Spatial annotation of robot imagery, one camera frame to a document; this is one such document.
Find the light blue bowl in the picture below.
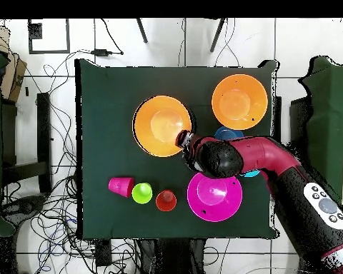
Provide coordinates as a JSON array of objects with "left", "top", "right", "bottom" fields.
[{"left": 239, "top": 169, "right": 261, "bottom": 178}]

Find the black tripod leg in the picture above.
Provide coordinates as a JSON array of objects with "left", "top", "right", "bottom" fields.
[
  {"left": 209, "top": 18, "right": 227, "bottom": 53},
  {"left": 135, "top": 18, "right": 149, "bottom": 44}
]

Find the large orange bowl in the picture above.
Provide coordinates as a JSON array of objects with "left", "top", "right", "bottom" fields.
[
  {"left": 131, "top": 95, "right": 193, "bottom": 158},
  {"left": 211, "top": 73, "right": 269, "bottom": 131}
]

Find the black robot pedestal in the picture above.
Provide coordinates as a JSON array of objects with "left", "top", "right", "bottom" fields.
[{"left": 136, "top": 238, "right": 207, "bottom": 274}]

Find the green cup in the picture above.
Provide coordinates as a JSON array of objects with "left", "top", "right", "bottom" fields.
[{"left": 131, "top": 182, "right": 154, "bottom": 205}]

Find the dark green tablecloth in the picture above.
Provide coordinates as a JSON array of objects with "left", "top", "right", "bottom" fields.
[{"left": 74, "top": 58, "right": 279, "bottom": 239}]

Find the orange cup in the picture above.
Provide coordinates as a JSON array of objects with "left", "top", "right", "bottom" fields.
[{"left": 155, "top": 189, "right": 178, "bottom": 213}]

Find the large pink bowl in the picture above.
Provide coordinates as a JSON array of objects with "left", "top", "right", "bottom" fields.
[{"left": 187, "top": 171, "right": 244, "bottom": 223}]

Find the black bench frame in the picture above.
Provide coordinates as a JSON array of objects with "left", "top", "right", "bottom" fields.
[{"left": 1, "top": 92, "right": 54, "bottom": 195}]

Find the red cup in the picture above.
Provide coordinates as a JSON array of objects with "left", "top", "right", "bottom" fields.
[{"left": 108, "top": 176, "right": 135, "bottom": 198}]

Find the cardboard box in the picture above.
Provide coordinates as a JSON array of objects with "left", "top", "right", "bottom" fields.
[{"left": 0, "top": 24, "right": 28, "bottom": 103}]

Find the black stand base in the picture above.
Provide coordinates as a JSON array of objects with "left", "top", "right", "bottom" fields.
[{"left": 5, "top": 195, "right": 48, "bottom": 216}]

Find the dark blue bowl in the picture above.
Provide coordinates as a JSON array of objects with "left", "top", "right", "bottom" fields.
[{"left": 214, "top": 126, "right": 244, "bottom": 141}]

